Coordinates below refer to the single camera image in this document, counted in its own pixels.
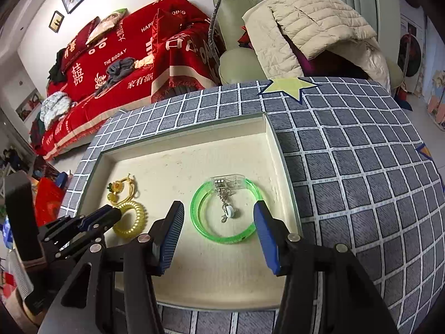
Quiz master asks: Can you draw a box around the beige down jacket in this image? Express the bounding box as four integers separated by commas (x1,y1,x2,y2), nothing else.
241,0,392,91

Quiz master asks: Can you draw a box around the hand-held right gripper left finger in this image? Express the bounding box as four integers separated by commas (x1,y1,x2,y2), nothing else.
38,201,186,334

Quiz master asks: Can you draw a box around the red bag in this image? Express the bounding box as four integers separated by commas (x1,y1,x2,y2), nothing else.
35,177,66,227

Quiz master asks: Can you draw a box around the pale green armchair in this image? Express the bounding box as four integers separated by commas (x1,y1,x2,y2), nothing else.
211,0,404,91

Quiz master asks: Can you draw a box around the cream shallow tray box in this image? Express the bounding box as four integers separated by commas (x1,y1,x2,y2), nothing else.
75,111,303,312

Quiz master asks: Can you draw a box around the clear clip with silver chain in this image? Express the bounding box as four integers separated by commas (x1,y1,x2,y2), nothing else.
210,175,246,223

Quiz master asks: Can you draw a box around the grey crumpled cloth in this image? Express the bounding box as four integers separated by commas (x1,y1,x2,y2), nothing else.
94,57,136,94

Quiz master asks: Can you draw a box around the yellow flower hair ornament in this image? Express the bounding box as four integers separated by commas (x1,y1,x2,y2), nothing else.
106,173,140,204

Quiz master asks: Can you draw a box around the unframed wall picture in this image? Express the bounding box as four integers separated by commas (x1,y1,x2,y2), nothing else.
16,89,44,122

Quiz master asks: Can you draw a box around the red embroidered cushion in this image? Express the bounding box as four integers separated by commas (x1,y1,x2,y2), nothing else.
61,17,100,70

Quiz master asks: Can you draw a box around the colourful cartoon board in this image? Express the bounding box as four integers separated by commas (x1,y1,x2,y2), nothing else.
426,70,445,126

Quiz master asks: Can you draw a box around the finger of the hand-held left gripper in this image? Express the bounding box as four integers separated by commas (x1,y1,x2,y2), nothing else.
56,235,105,260
38,206,122,247

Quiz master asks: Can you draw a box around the white knit cloth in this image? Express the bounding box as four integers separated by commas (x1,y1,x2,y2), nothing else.
40,92,73,129

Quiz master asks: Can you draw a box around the grey checked table cloth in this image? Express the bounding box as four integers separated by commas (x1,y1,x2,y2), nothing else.
61,77,445,334

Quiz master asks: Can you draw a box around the red satin cushion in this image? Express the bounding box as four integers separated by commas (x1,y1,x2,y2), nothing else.
151,9,195,63

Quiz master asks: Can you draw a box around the dark plaid cloth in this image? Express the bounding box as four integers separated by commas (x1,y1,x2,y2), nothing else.
29,118,46,150

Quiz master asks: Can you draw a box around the small framed picture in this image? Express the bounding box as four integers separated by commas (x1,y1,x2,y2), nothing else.
49,10,65,33

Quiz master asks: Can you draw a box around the black clothes pile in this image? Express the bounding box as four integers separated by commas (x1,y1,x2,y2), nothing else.
48,47,66,84

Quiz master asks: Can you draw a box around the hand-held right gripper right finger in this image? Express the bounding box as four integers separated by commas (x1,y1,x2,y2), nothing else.
253,200,400,334

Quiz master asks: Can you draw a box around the green translucent bangle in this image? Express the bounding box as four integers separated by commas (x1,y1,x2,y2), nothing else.
191,177,263,245

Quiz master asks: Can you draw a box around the portrait print pillow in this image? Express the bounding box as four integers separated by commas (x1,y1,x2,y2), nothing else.
85,8,127,45

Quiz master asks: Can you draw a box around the purple garment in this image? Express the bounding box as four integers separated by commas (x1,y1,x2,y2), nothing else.
285,35,318,75

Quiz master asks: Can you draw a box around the yellow spiral hair tie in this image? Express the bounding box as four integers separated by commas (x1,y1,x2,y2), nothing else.
112,200,148,237

